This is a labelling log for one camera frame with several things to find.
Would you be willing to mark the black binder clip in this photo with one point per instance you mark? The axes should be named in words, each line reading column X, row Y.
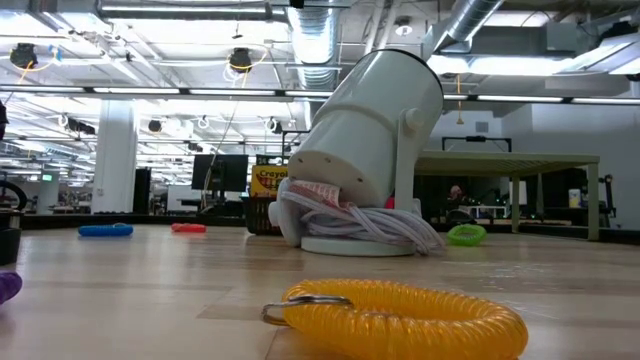
column 9, row 247

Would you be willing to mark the black office chair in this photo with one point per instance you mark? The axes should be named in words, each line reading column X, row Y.
column 460, row 216

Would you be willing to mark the black upright robot stand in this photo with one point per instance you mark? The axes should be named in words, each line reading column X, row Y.
column 608, row 200

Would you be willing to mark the yellow coil wristband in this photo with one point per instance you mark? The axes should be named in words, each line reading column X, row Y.
column 400, row 320

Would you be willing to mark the wide silver ceiling duct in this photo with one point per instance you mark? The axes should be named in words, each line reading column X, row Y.
column 315, row 40

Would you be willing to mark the black metal stand frame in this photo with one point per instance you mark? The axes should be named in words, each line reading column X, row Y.
column 475, row 138

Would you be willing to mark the blue coil wristband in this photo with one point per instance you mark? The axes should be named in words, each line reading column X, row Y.
column 105, row 230

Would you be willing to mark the black computer monitor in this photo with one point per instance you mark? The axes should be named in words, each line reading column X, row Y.
column 220, row 172

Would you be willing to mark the purple coil wristband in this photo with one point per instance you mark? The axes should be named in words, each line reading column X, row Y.
column 9, row 285

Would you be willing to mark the black mesh basket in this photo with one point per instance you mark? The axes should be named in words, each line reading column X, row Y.
column 257, row 217

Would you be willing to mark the person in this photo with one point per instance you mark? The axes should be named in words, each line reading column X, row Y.
column 455, row 192

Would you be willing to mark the red coil wristband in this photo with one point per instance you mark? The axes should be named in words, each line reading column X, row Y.
column 188, row 228

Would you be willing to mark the green coil wristband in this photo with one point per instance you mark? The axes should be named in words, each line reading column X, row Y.
column 466, row 241

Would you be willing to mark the white desk lamp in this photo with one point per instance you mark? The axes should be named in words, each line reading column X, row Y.
column 370, row 125

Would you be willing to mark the tall black cabinet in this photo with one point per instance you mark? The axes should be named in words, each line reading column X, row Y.
column 142, row 192

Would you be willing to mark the black aluminium rig frame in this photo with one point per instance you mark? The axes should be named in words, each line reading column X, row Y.
column 150, row 219

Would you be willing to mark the slanted silver ceiling duct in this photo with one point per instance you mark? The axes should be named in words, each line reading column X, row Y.
column 470, row 20

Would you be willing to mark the round ceiling sensor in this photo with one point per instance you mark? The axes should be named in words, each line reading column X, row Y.
column 403, row 27

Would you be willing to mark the green yellow crayon box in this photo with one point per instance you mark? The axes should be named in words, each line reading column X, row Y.
column 267, row 182

